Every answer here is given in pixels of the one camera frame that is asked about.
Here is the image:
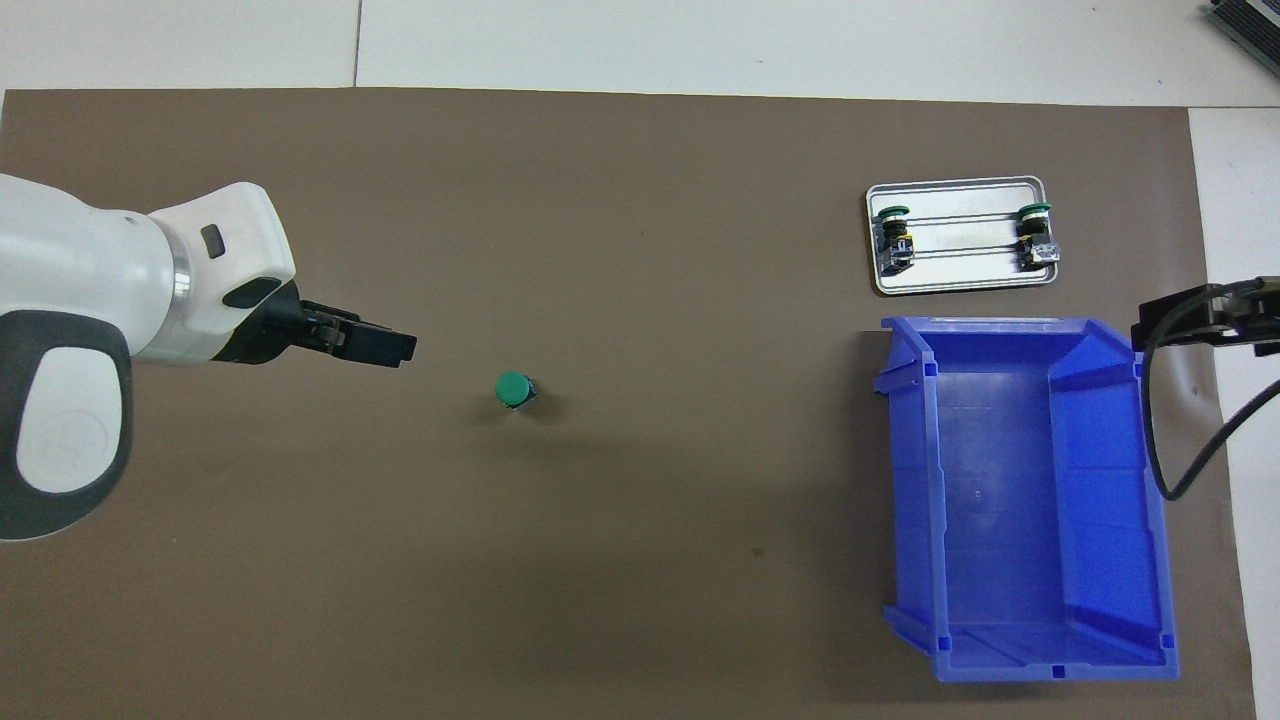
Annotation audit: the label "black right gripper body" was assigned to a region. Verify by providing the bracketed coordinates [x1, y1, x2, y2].
[1250, 275, 1280, 358]

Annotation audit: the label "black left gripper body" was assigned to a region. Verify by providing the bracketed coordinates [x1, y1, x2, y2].
[215, 283, 321, 364]

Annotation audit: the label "grey metal tray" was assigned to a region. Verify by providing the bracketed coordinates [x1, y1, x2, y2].
[865, 176, 1062, 297]

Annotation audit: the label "brown table mat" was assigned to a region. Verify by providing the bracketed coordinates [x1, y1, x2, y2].
[0, 88, 1256, 720]

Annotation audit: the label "blue plastic storage bin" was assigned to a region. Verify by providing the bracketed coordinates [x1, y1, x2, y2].
[872, 315, 1181, 684]

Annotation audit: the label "grey ribbed device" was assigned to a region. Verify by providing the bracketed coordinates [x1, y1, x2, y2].
[1205, 0, 1280, 51]

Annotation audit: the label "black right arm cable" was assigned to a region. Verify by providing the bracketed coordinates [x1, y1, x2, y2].
[1143, 300, 1280, 501]

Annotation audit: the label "green pushbutton switch silver block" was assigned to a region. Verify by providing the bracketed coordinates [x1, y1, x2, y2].
[1014, 202, 1062, 272]

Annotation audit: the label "green pushbutton switch black block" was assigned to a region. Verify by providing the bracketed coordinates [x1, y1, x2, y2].
[875, 204, 917, 275]

